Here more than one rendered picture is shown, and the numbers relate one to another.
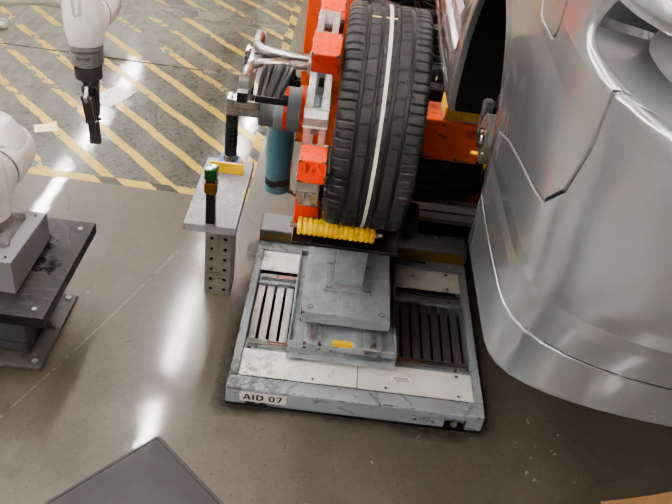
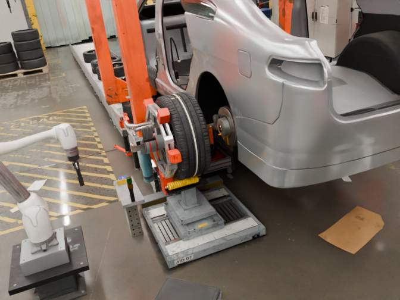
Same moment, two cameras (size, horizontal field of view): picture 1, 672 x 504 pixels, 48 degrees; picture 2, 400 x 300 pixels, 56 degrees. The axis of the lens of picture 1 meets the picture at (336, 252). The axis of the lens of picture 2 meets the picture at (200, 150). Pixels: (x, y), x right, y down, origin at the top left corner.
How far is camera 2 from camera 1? 84 cm
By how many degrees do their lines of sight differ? 19
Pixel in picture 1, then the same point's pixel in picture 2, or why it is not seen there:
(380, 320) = (211, 211)
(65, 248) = (76, 238)
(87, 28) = (72, 139)
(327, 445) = (217, 264)
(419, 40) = (191, 100)
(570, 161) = (277, 107)
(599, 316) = (305, 149)
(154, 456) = (171, 283)
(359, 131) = (187, 137)
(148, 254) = (99, 234)
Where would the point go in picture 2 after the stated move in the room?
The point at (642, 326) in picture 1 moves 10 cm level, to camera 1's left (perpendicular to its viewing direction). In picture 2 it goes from (318, 146) to (302, 150)
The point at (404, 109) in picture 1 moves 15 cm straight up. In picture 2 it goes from (198, 124) to (196, 103)
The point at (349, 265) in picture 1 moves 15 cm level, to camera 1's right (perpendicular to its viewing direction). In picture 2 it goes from (190, 196) to (206, 191)
